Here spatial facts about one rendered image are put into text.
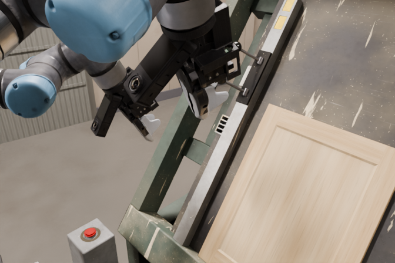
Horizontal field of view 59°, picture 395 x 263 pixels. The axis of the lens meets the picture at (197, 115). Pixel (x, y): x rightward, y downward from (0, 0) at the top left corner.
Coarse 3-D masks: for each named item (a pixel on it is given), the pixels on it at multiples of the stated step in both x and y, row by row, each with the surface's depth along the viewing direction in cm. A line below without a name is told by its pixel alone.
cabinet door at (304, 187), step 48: (288, 144) 109; (336, 144) 100; (384, 144) 93; (240, 192) 113; (288, 192) 105; (336, 192) 97; (384, 192) 90; (240, 240) 109; (288, 240) 101; (336, 240) 93
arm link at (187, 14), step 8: (192, 0) 38; (200, 0) 38; (208, 0) 39; (168, 8) 38; (176, 8) 38; (184, 8) 38; (192, 8) 38; (200, 8) 39; (208, 8) 40; (160, 16) 40; (168, 16) 40; (176, 16) 39; (184, 16) 39; (192, 16) 39; (200, 16) 40; (208, 16) 41; (160, 24) 42; (168, 24) 41; (176, 24) 40; (184, 24) 40; (192, 24) 40; (200, 24) 41
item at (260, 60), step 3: (234, 42) 115; (237, 42) 115; (237, 45) 115; (240, 45) 115; (231, 48) 116; (240, 48) 115; (240, 51) 117; (243, 51) 117; (246, 54) 118; (249, 54) 118; (252, 57) 118; (255, 57) 119; (261, 57) 119; (258, 60) 119; (261, 60) 119; (258, 63) 119; (261, 63) 119
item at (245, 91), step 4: (220, 80) 114; (224, 80) 115; (220, 84) 116; (228, 84) 117; (232, 84) 117; (236, 88) 118; (240, 88) 119; (244, 88) 120; (244, 92) 119; (248, 92) 119
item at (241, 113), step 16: (288, 16) 120; (272, 32) 122; (288, 32) 122; (272, 48) 120; (272, 64) 121; (256, 96) 121; (240, 112) 120; (240, 128) 120; (224, 144) 120; (224, 160) 120; (208, 176) 120; (208, 192) 119; (192, 208) 120; (192, 224) 118; (176, 240) 120
